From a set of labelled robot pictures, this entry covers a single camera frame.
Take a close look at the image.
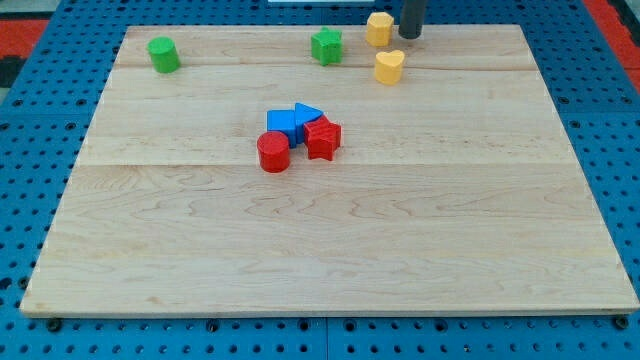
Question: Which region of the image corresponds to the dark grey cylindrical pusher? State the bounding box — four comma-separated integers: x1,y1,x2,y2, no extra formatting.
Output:
398,0,428,40

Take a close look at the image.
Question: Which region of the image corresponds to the yellow hexagon block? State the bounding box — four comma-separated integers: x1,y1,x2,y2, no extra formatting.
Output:
365,12,394,47

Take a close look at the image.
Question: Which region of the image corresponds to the green star block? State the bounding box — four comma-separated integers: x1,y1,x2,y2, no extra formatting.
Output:
311,27,343,66

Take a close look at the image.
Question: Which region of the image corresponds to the red star block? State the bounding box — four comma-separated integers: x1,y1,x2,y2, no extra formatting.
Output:
303,115,342,161

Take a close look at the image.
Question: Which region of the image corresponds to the yellow heart block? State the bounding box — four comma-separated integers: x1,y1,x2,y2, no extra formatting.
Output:
374,50,405,85

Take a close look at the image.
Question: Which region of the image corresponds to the blue triangle block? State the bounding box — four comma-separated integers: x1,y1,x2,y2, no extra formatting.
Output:
294,102,324,144

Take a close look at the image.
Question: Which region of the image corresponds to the blue cube block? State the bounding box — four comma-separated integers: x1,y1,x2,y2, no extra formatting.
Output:
266,109,297,148

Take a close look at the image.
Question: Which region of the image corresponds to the wooden board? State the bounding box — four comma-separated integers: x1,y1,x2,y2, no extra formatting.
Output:
21,25,639,319

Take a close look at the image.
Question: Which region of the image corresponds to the red cylinder block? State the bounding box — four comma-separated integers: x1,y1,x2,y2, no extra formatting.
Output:
256,131,290,173

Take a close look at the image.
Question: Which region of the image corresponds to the green cylinder block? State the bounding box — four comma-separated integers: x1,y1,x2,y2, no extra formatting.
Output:
147,36,181,73

